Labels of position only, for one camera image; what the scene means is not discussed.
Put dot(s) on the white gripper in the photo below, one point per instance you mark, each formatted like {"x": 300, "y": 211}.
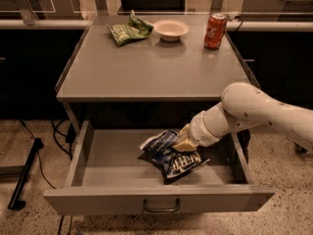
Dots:
{"x": 198, "y": 132}

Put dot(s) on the blue chip bag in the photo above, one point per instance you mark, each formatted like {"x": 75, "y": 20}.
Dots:
{"x": 160, "y": 150}

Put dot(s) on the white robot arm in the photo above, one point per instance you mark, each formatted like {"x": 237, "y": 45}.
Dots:
{"x": 242, "y": 107}

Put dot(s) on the grey counter cabinet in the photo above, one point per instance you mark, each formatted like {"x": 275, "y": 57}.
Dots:
{"x": 147, "y": 70}

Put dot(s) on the open grey drawer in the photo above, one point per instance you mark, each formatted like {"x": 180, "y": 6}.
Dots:
{"x": 109, "y": 174}

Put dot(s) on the green chip bag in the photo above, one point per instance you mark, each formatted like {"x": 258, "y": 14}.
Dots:
{"x": 136, "y": 29}

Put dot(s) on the white bowl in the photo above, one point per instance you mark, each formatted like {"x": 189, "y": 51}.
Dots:
{"x": 171, "y": 30}

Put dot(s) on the red soda can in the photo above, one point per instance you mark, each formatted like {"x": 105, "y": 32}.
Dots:
{"x": 215, "y": 30}

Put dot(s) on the black floor stand bar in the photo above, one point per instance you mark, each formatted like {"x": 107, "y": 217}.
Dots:
{"x": 16, "y": 203}

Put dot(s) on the black drawer handle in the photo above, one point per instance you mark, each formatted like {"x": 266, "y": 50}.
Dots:
{"x": 154, "y": 207}

